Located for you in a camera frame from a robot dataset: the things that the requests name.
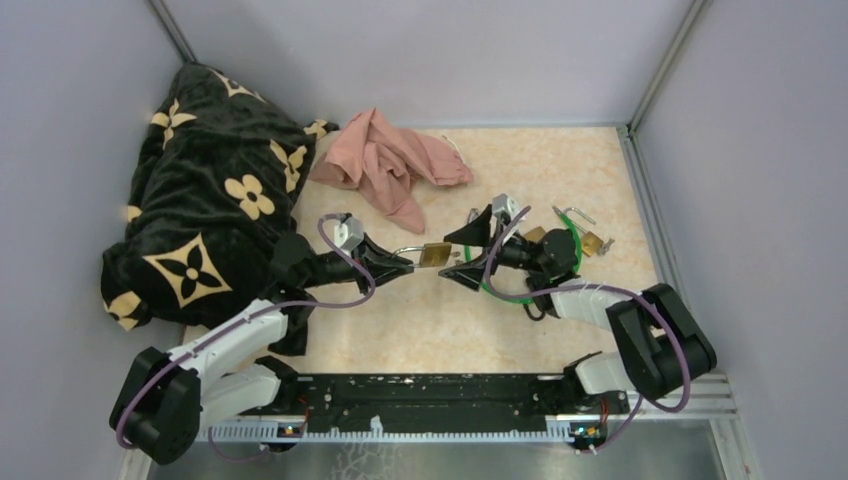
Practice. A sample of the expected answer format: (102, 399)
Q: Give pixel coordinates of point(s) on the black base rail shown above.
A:
(430, 403)

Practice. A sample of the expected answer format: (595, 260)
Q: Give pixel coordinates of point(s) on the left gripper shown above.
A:
(384, 266)

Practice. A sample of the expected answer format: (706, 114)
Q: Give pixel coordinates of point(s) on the pink cloth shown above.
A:
(383, 162)

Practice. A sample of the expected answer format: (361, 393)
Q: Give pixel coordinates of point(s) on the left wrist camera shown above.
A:
(348, 230)

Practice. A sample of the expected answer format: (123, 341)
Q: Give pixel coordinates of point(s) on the green cable lock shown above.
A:
(559, 257)

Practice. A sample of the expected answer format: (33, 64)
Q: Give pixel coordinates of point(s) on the brass padlock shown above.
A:
(591, 243)
(430, 254)
(535, 235)

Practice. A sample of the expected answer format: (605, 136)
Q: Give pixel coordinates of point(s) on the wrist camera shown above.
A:
(507, 206)
(348, 230)

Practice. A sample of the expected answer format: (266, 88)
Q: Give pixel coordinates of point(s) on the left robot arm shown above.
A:
(168, 397)

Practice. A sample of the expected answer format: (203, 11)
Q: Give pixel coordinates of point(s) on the brass padlock on cable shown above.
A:
(591, 243)

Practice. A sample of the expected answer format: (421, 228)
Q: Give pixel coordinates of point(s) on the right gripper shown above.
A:
(476, 232)

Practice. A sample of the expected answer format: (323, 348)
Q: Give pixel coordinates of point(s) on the black floral blanket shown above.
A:
(219, 173)

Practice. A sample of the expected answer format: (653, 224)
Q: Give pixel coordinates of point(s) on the aluminium frame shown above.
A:
(581, 434)

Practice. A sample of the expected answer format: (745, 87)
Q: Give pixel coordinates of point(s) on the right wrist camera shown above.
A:
(507, 206)

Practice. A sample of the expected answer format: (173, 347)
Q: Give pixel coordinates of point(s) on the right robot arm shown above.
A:
(661, 348)

